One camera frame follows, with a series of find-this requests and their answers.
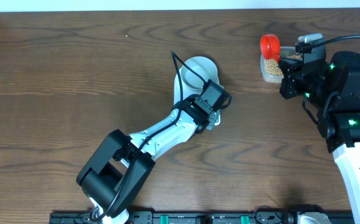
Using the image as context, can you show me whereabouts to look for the grey plastic bowl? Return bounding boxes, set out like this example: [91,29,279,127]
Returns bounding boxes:
[180,56,220,90]

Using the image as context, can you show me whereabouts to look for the red measuring scoop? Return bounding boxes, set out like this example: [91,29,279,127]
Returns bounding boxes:
[260,34,281,62]

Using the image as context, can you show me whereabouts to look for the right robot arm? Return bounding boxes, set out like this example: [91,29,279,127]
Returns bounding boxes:
[278,51,360,223]

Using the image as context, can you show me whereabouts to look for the white digital kitchen scale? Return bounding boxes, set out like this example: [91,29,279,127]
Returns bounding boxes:
[173,68,222,127]

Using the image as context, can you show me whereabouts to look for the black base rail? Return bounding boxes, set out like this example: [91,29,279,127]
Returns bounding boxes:
[49,204,355,224]

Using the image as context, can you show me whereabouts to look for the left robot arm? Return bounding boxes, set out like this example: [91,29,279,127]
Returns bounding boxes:
[76,94,231,223]

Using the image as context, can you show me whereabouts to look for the soybeans in container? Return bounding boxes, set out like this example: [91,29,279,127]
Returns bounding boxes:
[263,55,302,76]

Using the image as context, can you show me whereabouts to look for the clear plastic bean container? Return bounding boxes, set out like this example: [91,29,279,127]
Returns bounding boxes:
[260,47,301,84]

